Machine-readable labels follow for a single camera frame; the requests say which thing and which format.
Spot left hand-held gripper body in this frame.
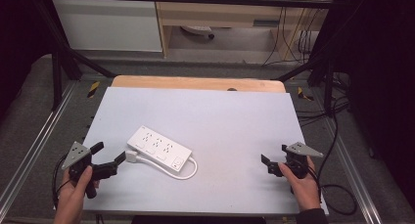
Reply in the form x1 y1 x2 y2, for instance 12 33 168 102
61 141 99 200

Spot wooden desk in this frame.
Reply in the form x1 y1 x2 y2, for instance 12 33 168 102
153 0 327 61

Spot person's left hand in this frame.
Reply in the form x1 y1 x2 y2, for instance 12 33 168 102
54 165 101 218

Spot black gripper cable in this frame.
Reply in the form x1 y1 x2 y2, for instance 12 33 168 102
307 114 358 216
51 154 72 209

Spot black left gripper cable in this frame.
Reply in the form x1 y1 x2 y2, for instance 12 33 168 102
51 154 72 209

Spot person's right hand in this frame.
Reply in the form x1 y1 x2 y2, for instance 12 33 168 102
277 155 322 213

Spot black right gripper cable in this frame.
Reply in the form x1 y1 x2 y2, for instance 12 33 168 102
307 114 358 216

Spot white plug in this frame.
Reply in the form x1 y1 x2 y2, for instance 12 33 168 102
124 150 141 163

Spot black hanging cables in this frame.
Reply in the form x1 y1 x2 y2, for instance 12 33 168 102
261 2 322 67

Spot white cabinet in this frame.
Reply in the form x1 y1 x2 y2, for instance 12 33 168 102
51 0 163 53

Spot wooden table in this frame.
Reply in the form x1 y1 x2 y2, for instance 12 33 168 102
111 74 288 94

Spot grey device under desk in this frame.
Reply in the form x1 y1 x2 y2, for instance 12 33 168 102
180 24 215 40

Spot black curtain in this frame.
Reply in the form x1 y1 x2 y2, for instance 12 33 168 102
321 0 415 205

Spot white power strip cable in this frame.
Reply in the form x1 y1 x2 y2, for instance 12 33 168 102
138 155 199 181

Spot black floor cables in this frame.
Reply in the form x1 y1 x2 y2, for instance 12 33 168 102
295 71 351 127

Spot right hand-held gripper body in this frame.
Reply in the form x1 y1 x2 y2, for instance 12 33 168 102
281 141 325 180

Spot white power strip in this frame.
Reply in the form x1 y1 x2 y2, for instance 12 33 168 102
126 125 194 171

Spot aluminium floor rail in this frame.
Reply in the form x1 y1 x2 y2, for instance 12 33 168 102
311 86 384 224
0 80 78 215

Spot person's dark clothing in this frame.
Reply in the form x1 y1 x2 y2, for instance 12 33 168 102
131 215 267 224

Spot white table mat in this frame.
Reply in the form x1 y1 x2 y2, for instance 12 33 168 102
81 86 330 216

